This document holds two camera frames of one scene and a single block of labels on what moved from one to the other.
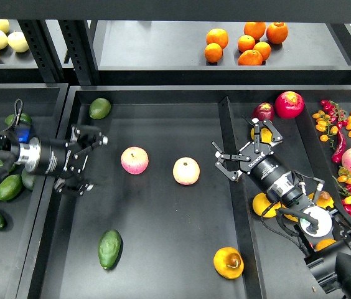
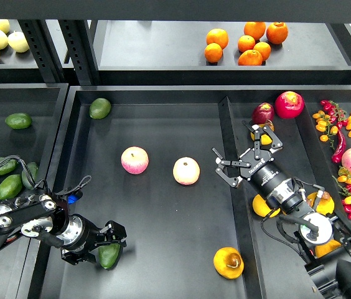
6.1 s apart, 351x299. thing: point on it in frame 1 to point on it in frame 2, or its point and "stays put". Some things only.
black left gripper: x=68 y=161 to x=79 y=235
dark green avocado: x=109 y=248 stays put
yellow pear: x=228 y=262 stays put
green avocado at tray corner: x=99 y=108 stays put
